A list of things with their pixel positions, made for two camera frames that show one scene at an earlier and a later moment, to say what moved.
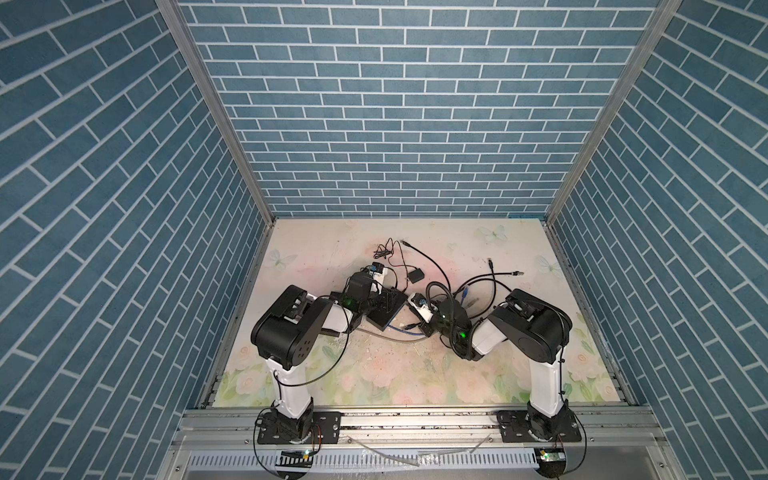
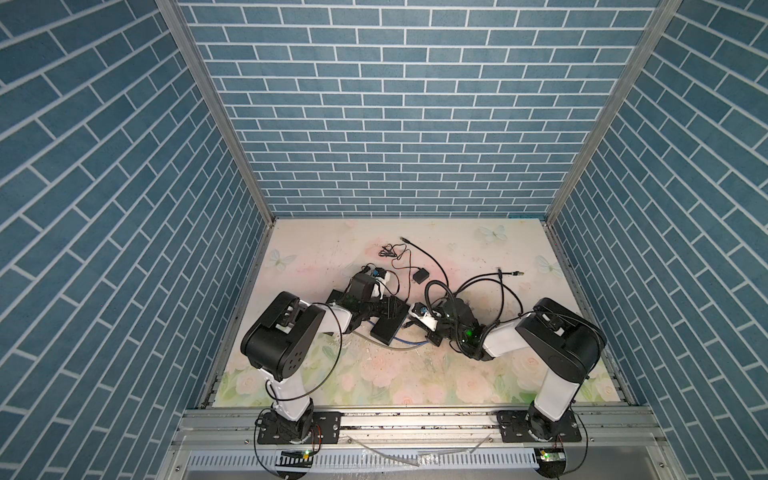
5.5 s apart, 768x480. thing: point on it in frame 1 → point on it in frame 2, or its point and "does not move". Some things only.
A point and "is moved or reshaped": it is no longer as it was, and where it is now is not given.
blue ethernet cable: (465, 293) → (406, 342)
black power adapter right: (416, 275) does not move
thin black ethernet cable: (495, 287) is moved or reshaped
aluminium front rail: (419, 428) does not move
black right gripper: (439, 308) does not move
